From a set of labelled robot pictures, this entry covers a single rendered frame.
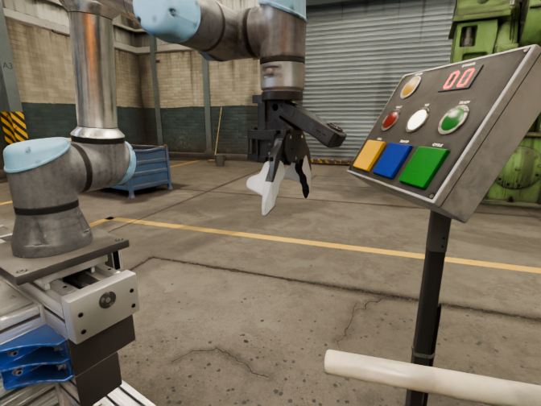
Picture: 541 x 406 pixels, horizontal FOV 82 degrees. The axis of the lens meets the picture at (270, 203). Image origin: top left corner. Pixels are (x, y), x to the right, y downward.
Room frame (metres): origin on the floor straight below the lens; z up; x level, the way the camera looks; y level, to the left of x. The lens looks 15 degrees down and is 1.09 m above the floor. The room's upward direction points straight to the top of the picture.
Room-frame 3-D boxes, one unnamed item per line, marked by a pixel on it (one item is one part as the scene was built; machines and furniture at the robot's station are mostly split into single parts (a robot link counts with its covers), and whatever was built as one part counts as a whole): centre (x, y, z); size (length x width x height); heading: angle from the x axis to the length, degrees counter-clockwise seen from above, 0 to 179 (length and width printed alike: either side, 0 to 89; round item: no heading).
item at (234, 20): (0.59, 0.08, 1.23); 0.11 x 0.11 x 0.08; 64
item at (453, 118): (0.57, -0.32, 1.09); 0.05 x 0.03 x 0.04; 166
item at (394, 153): (0.66, -0.26, 1.01); 0.07 x 0.05 x 0.07; 11
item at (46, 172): (0.67, 0.48, 0.98); 0.13 x 0.12 x 0.14; 154
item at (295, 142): (0.57, -0.01, 1.07); 0.09 x 0.08 x 0.12; 56
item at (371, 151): (0.76, -0.24, 1.01); 0.07 x 0.05 x 0.07; 11
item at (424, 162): (0.56, -0.28, 1.01); 0.07 x 0.05 x 0.07; 11
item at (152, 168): (5.04, 2.33, 0.36); 1.20 x 0.80 x 0.72; 59
